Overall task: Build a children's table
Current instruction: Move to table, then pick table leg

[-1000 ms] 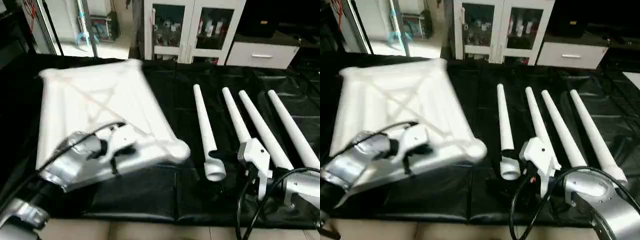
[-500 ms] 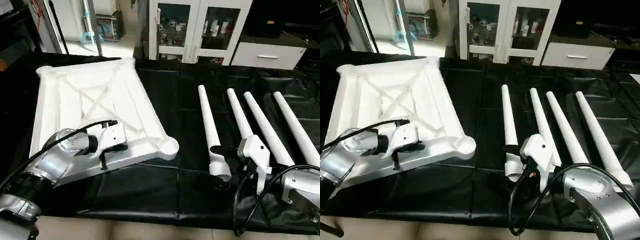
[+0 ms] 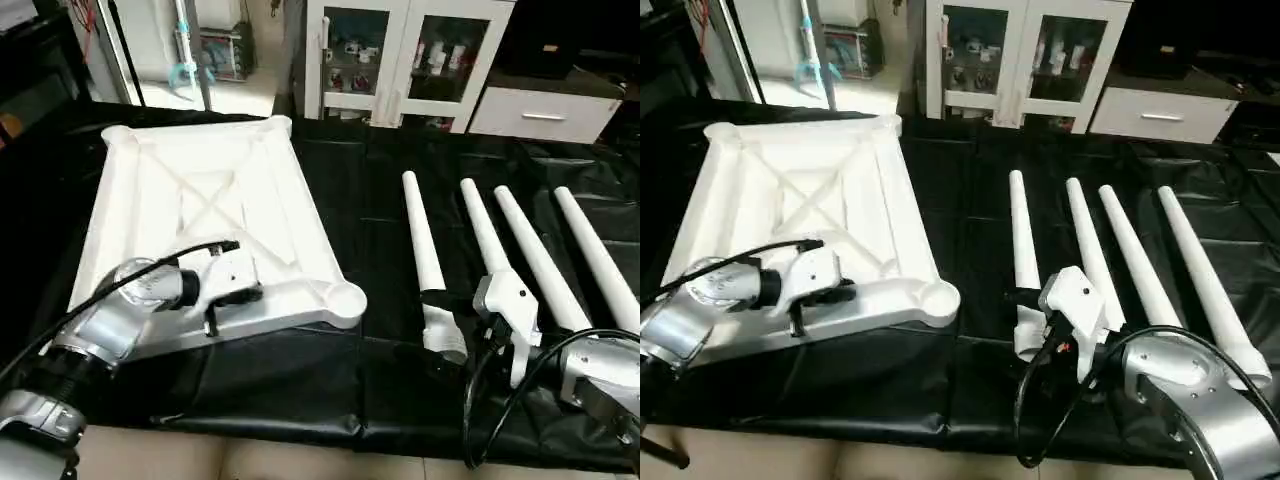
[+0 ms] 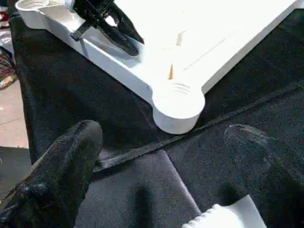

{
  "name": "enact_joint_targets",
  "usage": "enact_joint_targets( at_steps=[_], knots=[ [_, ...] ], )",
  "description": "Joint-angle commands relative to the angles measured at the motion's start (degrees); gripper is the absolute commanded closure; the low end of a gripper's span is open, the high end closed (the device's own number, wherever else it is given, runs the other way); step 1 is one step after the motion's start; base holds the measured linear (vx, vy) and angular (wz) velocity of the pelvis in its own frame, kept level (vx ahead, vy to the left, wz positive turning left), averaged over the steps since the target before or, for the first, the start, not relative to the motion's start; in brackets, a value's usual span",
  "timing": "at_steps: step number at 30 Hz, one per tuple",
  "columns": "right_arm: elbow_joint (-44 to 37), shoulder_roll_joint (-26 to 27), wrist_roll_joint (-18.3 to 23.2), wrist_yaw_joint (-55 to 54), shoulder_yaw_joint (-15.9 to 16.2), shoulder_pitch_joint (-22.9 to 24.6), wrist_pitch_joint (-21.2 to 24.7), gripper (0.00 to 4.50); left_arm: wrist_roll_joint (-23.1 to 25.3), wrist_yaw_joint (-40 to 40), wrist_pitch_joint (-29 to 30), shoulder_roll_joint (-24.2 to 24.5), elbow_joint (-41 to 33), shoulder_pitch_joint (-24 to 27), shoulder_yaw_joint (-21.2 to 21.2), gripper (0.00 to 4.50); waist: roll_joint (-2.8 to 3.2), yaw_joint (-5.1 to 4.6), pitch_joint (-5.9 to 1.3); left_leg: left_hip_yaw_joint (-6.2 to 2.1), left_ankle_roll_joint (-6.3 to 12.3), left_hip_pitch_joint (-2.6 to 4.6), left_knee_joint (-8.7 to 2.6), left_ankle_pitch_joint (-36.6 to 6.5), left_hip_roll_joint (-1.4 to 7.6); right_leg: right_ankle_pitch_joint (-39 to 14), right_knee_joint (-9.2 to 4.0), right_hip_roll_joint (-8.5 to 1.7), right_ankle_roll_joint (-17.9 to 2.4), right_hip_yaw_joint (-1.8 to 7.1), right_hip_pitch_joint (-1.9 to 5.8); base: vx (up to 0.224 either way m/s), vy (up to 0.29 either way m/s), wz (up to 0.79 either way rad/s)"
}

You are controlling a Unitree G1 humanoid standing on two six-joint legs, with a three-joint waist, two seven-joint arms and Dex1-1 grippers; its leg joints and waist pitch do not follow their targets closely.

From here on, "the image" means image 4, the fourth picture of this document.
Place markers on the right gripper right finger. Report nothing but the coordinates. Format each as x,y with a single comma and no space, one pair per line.
280,190

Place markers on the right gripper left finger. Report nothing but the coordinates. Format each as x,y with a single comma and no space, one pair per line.
57,175

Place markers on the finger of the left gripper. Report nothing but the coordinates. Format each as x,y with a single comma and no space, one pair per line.
128,26
121,40

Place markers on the black work mat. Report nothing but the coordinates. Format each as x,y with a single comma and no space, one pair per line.
61,80

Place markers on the white plastic table leg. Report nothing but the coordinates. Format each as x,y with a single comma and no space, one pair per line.
213,219

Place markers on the white plastic table top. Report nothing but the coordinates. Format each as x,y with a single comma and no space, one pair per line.
213,38

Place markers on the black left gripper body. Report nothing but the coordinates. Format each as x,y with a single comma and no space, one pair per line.
92,8

